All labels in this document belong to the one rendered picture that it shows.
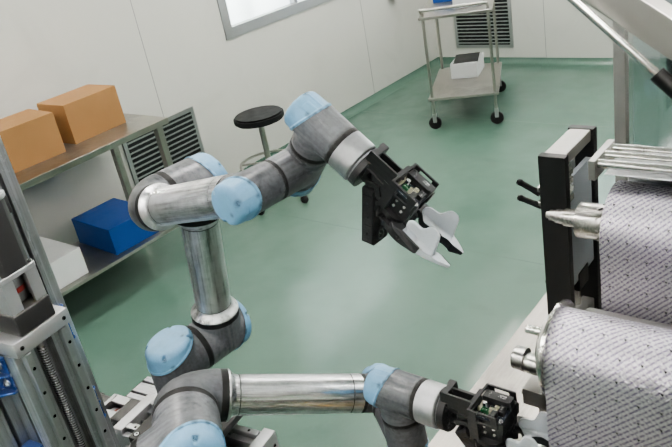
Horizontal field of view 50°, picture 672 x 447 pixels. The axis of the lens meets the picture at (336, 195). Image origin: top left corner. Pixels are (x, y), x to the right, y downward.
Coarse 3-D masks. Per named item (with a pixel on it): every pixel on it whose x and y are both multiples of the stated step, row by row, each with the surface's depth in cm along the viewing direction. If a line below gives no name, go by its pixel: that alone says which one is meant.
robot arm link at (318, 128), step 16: (304, 96) 117; (320, 96) 119; (288, 112) 117; (304, 112) 116; (320, 112) 116; (336, 112) 117; (304, 128) 116; (320, 128) 115; (336, 128) 115; (352, 128) 116; (304, 144) 118; (320, 144) 115; (336, 144) 114; (320, 160) 120
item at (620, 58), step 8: (616, 24) 177; (624, 32) 177; (616, 48) 180; (616, 56) 181; (624, 56) 179; (616, 64) 181; (624, 64) 180; (616, 72) 182; (624, 72) 181; (616, 80) 183; (624, 80) 182; (616, 88) 184; (624, 88) 183; (616, 96) 185; (624, 96) 184; (616, 104) 186; (624, 104) 185; (616, 112) 187; (624, 112) 185; (616, 120) 188; (624, 120) 186; (616, 128) 189; (624, 128) 187; (616, 136) 190; (624, 136) 188; (616, 176) 194
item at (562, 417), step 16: (560, 416) 105; (576, 416) 104; (592, 416) 102; (608, 416) 100; (560, 432) 107; (576, 432) 105; (592, 432) 103; (608, 432) 101; (624, 432) 100; (640, 432) 98; (656, 432) 96
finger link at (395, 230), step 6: (384, 222) 113; (390, 222) 113; (396, 222) 113; (390, 228) 113; (396, 228) 112; (402, 228) 113; (390, 234) 113; (396, 234) 112; (402, 234) 112; (396, 240) 112; (402, 240) 112; (408, 240) 112; (408, 246) 112; (414, 246) 112; (414, 252) 112
